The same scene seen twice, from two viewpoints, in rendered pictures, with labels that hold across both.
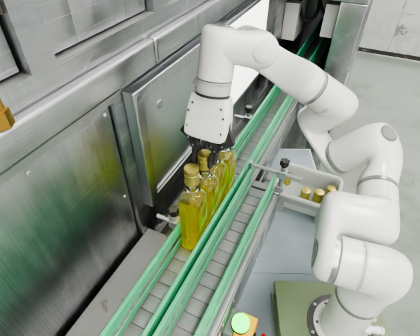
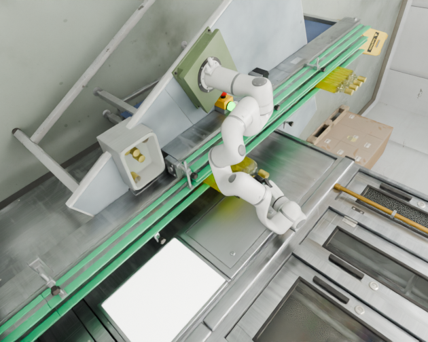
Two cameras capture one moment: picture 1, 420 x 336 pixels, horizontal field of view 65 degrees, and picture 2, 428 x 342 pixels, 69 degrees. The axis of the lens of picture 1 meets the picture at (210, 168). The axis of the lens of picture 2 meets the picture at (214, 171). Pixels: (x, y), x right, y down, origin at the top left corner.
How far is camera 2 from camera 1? 1.54 m
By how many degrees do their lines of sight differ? 74
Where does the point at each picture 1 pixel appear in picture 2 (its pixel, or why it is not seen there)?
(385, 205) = (255, 114)
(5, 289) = (299, 154)
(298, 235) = (158, 130)
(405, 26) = not seen: outside the picture
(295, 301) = (210, 98)
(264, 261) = (184, 126)
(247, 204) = not seen: hidden behind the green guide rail
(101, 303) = not seen: hidden behind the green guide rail
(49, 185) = (304, 178)
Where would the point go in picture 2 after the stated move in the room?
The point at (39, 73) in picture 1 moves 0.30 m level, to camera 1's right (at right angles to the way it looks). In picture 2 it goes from (332, 200) to (328, 179)
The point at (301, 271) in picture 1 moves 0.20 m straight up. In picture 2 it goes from (178, 108) to (210, 124)
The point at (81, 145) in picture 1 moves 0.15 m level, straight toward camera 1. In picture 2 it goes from (298, 191) to (311, 164)
